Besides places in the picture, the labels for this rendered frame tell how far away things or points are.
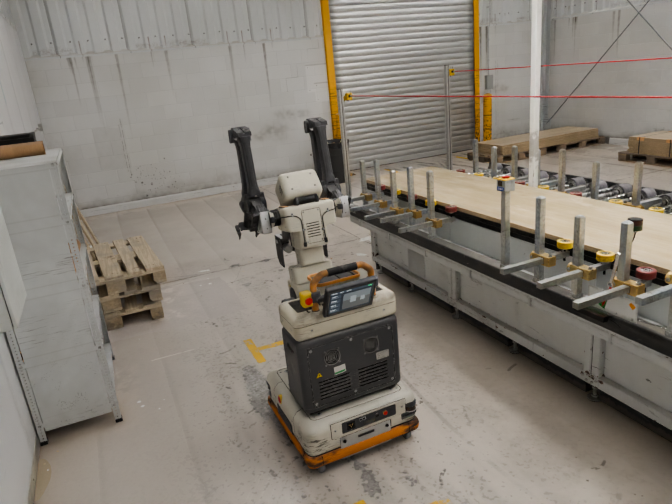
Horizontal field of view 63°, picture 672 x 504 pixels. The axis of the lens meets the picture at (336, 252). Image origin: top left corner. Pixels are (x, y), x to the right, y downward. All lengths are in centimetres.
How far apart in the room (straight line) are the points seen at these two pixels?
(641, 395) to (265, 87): 807
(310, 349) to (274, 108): 772
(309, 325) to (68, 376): 153
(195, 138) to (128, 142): 106
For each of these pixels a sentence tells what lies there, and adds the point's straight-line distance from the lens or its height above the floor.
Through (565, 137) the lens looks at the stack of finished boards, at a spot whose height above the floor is 25.
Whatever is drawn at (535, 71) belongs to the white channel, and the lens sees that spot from 429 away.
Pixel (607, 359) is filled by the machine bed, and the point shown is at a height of 28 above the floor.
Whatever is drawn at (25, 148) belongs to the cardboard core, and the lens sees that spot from 367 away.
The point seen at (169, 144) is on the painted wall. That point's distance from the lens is 960.
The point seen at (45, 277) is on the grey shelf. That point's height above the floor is 97.
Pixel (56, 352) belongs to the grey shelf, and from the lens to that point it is 342.
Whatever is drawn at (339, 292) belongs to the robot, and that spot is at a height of 92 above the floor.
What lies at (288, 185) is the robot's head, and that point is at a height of 134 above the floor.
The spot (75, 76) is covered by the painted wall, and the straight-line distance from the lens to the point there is 949.
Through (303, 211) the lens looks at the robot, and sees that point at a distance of 274.
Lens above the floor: 186
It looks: 18 degrees down
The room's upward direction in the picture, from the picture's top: 6 degrees counter-clockwise
